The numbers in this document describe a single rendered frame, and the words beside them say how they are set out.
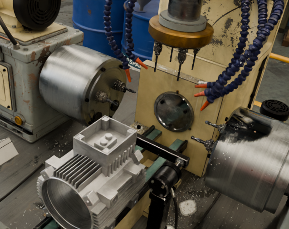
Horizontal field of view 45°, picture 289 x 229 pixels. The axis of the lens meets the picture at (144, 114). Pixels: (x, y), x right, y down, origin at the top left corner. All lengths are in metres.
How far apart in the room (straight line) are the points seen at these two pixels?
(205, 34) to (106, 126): 0.35
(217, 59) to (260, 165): 0.43
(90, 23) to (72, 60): 1.86
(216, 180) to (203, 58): 0.44
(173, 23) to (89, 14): 2.09
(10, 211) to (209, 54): 0.79
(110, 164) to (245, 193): 0.36
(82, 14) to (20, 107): 1.81
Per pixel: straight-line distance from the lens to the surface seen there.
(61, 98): 1.16
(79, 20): 3.08
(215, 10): 1.17
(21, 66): 1.23
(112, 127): 0.90
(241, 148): 0.92
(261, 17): 0.92
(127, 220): 1.02
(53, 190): 0.91
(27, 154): 1.33
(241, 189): 0.95
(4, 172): 1.27
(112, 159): 0.81
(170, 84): 1.16
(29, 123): 1.33
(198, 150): 1.23
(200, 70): 1.23
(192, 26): 0.95
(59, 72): 1.16
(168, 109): 1.19
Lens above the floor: 1.65
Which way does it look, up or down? 33 degrees down
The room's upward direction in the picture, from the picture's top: 8 degrees clockwise
